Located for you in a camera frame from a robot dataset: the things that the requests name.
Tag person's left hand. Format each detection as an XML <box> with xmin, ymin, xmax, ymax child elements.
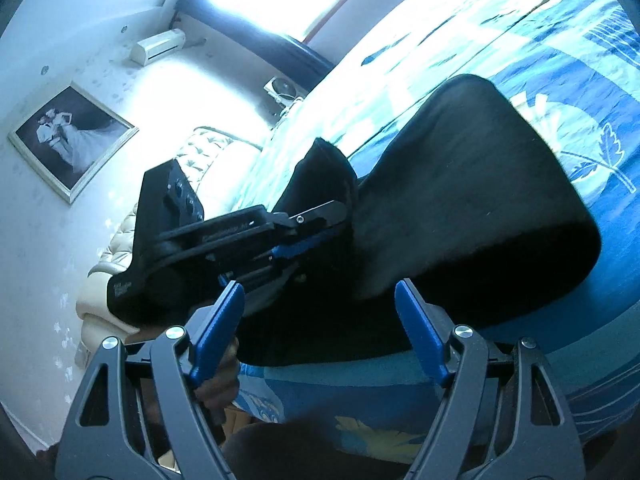
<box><xmin>192</xmin><ymin>335</ymin><xmax>242</xmax><ymax>411</ymax></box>

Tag beige tufted headboard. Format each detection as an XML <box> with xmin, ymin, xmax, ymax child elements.
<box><xmin>75</xmin><ymin>126</ymin><xmax>263</xmax><ymax>356</ymax></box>

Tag black pants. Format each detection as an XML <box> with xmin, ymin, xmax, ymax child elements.
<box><xmin>240</xmin><ymin>74</ymin><xmax>602</xmax><ymax>368</ymax></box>

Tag blue patterned bed sheet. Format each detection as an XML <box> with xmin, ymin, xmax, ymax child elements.
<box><xmin>235</xmin><ymin>0</ymin><xmax>640</xmax><ymax>466</ymax></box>

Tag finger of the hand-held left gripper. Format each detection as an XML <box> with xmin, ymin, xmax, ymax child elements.
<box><xmin>220</xmin><ymin>237</ymin><xmax>321</xmax><ymax>287</ymax></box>
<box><xmin>270</xmin><ymin>200</ymin><xmax>347</xmax><ymax>233</ymax></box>

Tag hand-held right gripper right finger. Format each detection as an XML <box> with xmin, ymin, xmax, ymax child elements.
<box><xmin>394</xmin><ymin>277</ymin><xmax>586</xmax><ymax>480</ymax></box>

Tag white air conditioner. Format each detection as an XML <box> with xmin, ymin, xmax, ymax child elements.
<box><xmin>130</xmin><ymin>29</ymin><xmax>187</xmax><ymax>67</ymax></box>

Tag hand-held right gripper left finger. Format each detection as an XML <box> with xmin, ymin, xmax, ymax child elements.
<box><xmin>54</xmin><ymin>280</ymin><xmax>246</xmax><ymax>480</ymax></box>

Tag white box fan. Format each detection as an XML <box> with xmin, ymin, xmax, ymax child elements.
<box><xmin>262</xmin><ymin>76</ymin><xmax>306</xmax><ymax>111</ymax></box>

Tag framed wall photo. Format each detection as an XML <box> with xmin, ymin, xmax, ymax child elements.
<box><xmin>7</xmin><ymin>80</ymin><xmax>140</xmax><ymax>205</ymax></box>

